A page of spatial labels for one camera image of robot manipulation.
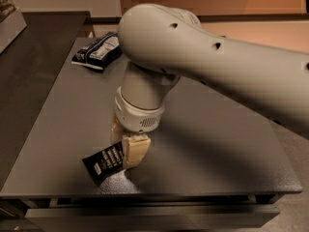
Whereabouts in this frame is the black rxbar chocolate wrapper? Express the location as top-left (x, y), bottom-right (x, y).
top-left (82, 142), bottom-right (124, 181)

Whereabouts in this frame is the blue white chip bag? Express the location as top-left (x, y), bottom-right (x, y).
top-left (71, 32), bottom-right (123, 71)

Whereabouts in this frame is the white box with snacks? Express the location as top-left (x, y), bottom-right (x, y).
top-left (0, 0), bottom-right (27, 54)

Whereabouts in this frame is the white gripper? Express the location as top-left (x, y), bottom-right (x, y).
top-left (110, 87), bottom-right (165, 169)

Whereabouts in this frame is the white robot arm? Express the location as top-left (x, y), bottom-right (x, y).
top-left (114, 4), bottom-right (309, 136)

